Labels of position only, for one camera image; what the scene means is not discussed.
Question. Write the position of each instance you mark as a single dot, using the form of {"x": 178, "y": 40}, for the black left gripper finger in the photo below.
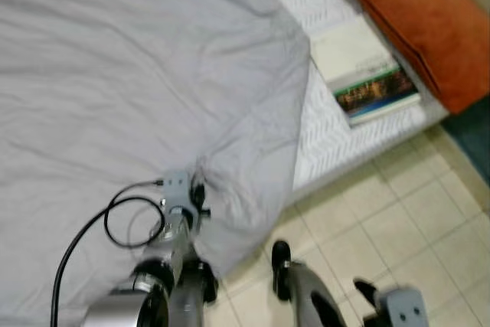
{"x": 366, "y": 292}

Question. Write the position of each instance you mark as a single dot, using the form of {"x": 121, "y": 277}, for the grey bed blanket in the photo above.
{"x": 115, "y": 74}

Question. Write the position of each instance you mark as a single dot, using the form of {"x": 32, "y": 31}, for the white book with green cover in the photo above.
{"x": 352, "y": 55}

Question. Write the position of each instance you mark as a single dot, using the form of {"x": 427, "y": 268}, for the orange pillow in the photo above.
{"x": 429, "y": 21}

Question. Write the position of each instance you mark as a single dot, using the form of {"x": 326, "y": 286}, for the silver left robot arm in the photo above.
{"x": 172, "y": 239}

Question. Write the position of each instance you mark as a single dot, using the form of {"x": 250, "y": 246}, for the black robot left foot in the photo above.
{"x": 209, "y": 285}

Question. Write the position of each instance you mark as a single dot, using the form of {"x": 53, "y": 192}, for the black robot foot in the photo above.
{"x": 281, "y": 266}
{"x": 209, "y": 285}

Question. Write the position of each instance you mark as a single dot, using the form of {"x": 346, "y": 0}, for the black robot right foot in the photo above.
{"x": 281, "y": 266}

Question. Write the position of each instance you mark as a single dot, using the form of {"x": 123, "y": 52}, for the silver robot left leg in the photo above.
{"x": 187, "y": 308}

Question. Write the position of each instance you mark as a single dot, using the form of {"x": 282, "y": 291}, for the white patterned mattress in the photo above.
{"x": 329, "y": 135}

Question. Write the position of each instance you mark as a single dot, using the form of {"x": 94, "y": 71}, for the teal floor mat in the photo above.
{"x": 475, "y": 135}

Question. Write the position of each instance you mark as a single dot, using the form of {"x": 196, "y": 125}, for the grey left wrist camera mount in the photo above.
{"x": 176, "y": 189}

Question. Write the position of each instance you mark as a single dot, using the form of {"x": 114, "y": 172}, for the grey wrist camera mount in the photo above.
{"x": 176, "y": 189}
{"x": 404, "y": 310}

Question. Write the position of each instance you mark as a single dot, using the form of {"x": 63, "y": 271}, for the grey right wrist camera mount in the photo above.
{"x": 404, "y": 310}

